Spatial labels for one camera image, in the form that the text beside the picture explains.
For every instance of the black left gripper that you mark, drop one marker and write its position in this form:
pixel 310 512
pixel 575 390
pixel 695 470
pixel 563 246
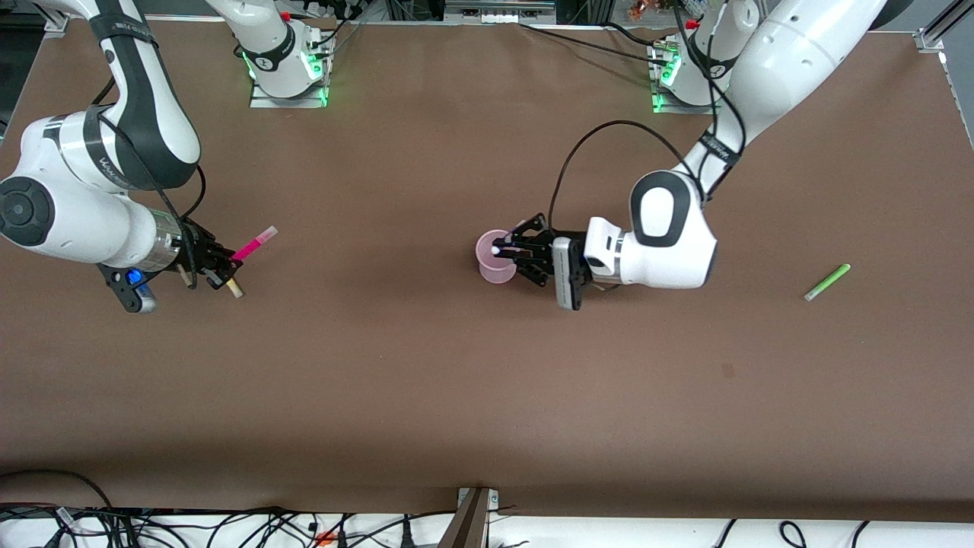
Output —
pixel 539 255

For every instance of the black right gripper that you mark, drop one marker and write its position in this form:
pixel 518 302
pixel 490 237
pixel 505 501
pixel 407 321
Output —
pixel 199 253

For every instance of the purple pen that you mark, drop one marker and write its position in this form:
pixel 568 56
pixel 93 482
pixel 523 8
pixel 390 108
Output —
pixel 496 249

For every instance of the pink pen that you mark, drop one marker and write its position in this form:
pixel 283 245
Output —
pixel 259 242

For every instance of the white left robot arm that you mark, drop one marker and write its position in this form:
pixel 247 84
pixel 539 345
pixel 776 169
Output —
pixel 791 68

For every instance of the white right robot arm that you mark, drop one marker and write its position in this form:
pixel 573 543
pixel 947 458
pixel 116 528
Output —
pixel 76 228

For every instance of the pink plastic pen holder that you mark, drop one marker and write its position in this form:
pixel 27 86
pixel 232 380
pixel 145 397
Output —
pixel 494 272

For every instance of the yellow pen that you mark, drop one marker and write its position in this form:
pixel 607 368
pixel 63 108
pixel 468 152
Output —
pixel 236 289

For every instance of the orange copper object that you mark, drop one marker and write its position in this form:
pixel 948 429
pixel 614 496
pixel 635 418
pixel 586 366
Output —
pixel 643 7

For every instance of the green pen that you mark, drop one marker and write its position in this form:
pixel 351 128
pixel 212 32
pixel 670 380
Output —
pixel 828 281

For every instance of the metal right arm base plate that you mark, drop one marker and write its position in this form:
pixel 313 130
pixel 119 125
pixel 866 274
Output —
pixel 266 102

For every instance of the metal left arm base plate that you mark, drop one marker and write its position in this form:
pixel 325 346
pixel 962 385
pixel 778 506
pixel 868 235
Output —
pixel 662 108

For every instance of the metal rail with sockets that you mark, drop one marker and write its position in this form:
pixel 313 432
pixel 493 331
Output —
pixel 498 9

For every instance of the metal table bracket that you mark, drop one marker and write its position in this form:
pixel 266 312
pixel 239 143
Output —
pixel 468 525

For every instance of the aluminium frame corner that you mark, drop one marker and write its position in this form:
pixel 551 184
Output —
pixel 57 24
pixel 932 34

